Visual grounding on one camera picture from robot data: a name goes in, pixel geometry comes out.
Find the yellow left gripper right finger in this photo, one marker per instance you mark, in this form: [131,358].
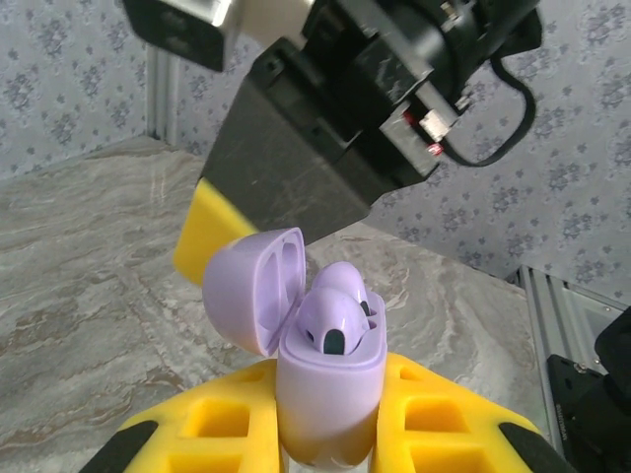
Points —
[389,414]

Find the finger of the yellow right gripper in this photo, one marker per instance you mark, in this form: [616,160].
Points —
[276,187]

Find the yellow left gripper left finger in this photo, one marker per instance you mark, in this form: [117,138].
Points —
[261,389]

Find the purple earbud charging case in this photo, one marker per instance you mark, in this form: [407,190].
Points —
[325,404]

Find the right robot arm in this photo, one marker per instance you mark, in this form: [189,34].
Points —
[586,419]

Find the aluminium corner frame post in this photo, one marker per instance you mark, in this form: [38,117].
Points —
[162,93]

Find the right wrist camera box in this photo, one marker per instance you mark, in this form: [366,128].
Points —
[172,29]

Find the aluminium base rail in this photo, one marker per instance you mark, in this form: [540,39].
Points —
[552,315]

